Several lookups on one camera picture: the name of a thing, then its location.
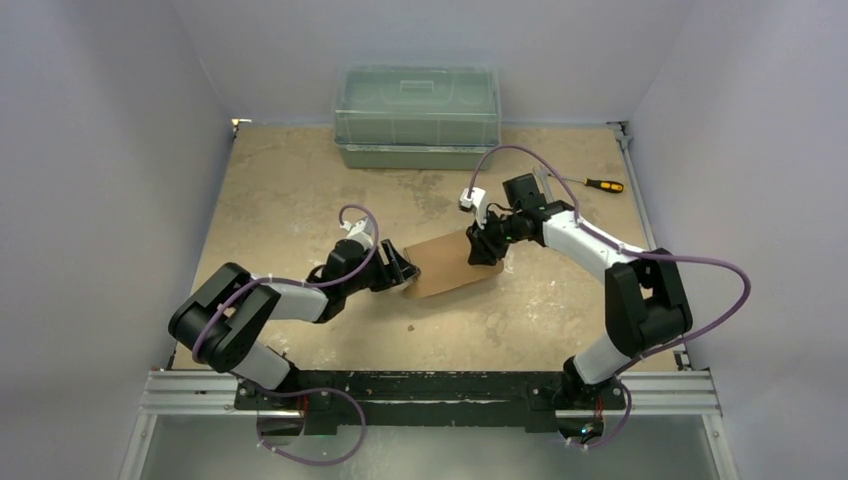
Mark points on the silver open-end wrench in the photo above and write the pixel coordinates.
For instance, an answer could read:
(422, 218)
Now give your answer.
(542, 175)

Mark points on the aluminium frame extrusion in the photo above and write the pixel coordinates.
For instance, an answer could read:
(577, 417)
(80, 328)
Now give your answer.
(195, 392)

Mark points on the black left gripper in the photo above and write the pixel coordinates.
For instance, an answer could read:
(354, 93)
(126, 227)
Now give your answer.
(394, 271)

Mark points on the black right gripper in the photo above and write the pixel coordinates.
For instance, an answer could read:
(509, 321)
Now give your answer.
(481, 240)

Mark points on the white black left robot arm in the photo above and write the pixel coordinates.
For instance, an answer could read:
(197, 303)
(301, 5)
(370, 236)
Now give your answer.
(221, 322)

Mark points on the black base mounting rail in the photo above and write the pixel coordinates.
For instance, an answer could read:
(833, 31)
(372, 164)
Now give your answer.
(529, 400)

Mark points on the black yellow handled screwdriver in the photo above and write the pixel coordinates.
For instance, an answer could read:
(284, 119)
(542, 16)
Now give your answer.
(608, 186)

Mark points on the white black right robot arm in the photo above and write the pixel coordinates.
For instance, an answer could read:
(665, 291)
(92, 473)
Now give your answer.
(645, 304)

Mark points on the brown cardboard box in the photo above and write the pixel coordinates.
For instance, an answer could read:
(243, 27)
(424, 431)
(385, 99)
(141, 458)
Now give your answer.
(443, 265)

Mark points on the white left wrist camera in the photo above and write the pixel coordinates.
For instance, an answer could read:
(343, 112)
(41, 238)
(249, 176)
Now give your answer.
(361, 231)

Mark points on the green clear-lid plastic toolbox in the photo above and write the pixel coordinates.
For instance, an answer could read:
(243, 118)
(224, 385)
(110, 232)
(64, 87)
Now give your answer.
(416, 117)

